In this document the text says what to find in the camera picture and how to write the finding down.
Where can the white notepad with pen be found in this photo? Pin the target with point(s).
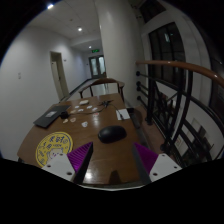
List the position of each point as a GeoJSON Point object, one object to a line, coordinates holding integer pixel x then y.
{"type": "Point", "coordinates": [122, 114]}

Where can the small black box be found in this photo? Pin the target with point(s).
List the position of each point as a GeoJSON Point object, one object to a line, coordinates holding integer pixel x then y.
{"type": "Point", "coordinates": [64, 115]}

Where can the small white sticker card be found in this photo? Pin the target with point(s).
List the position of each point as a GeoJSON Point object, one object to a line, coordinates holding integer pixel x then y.
{"type": "Point", "coordinates": [84, 124]}

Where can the black computer mouse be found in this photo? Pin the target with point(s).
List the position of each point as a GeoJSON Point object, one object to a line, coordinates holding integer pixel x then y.
{"type": "Point", "coordinates": [112, 134]}

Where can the double glass door far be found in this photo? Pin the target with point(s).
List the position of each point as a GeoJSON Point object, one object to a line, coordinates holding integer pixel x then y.
{"type": "Point", "coordinates": [97, 66]}

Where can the white door on left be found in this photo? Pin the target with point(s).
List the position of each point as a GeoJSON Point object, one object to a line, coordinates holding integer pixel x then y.
{"type": "Point", "coordinates": [59, 75]}

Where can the white small box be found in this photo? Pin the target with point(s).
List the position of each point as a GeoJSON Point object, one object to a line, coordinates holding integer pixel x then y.
{"type": "Point", "coordinates": [84, 102]}

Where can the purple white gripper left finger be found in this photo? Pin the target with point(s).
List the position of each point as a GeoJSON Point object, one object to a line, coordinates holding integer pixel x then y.
{"type": "Point", "coordinates": [72, 166]}

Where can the black closed laptop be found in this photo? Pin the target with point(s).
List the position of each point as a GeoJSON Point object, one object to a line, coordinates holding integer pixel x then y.
{"type": "Point", "coordinates": [50, 116]}

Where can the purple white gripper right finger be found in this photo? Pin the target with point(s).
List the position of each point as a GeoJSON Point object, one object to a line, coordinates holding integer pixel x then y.
{"type": "Point", "coordinates": [152, 166]}

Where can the wooden handrail with black railing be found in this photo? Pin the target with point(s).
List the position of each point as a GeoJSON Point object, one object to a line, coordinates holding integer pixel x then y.
{"type": "Point", "coordinates": [174, 103]}

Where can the green exit sign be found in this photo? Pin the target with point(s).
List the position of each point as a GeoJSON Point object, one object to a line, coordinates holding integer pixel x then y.
{"type": "Point", "coordinates": [95, 51]}

